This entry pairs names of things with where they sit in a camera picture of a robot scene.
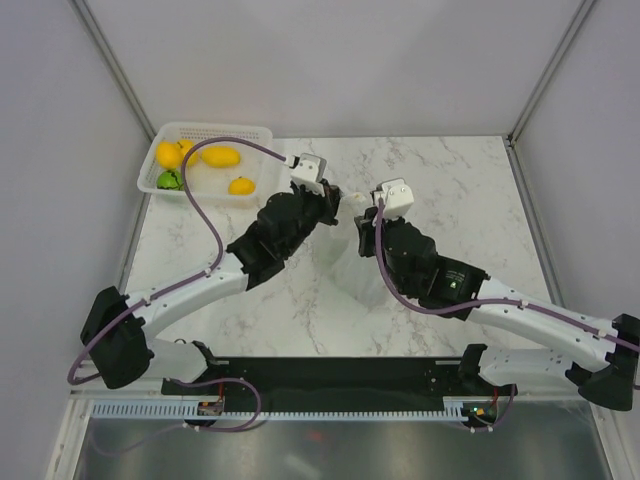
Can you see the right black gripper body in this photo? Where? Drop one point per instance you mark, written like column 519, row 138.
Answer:
column 368, row 245

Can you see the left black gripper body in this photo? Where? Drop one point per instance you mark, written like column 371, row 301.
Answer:
column 314, row 209

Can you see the white lemon-print plastic bag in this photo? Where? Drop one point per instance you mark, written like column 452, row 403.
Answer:
column 336, row 252

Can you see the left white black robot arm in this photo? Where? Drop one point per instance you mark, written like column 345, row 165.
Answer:
column 119, row 330

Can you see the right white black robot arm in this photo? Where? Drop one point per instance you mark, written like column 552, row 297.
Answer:
column 598, row 357

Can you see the small yellow fake citrus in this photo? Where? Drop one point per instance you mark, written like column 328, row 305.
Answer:
column 241, row 186

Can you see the yellow fake mango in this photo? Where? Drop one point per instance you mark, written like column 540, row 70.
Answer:
column 220, row 157

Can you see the small yellow fake lemon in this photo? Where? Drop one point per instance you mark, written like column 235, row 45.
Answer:
column 184, row 146

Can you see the green black-striped fake fruit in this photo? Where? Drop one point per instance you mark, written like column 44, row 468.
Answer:
column 170, row 180

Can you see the large yellow fake lemon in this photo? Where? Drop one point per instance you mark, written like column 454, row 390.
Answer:
column 168, row 155

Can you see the white plastic fruit basket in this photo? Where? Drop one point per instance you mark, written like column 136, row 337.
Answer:
column 210, row 185

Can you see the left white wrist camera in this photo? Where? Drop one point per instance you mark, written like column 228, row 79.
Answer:
column 307, row 170

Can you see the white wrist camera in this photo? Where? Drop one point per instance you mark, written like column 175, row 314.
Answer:
column 396, row 196
column 307, row 170

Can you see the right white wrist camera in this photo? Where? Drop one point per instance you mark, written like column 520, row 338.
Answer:
column 396, row 196

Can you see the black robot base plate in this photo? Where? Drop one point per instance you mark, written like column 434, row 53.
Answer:
column 343, row 384

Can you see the white slotted cable duct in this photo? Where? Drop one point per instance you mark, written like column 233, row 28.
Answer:
column 451, row 411

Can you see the left aluminium frame post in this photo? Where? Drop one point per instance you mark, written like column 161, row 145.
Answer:
column 99, row 40

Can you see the aluminium frame post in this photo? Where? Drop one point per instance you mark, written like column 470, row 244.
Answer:
column 569, row 37
column 99, row 40

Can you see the right aluminium frame post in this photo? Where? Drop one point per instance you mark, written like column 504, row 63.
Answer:
column 569, row 37

